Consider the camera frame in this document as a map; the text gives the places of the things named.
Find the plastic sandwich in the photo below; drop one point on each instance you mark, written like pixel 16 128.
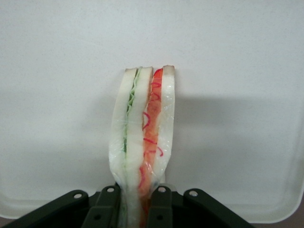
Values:
pixel 135 133

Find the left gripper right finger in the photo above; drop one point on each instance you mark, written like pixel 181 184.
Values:
pixel 190 211

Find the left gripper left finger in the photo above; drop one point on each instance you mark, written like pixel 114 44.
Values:
pixel 71 211

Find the cream plastic tray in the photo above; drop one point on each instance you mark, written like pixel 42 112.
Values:
pixel 71 71

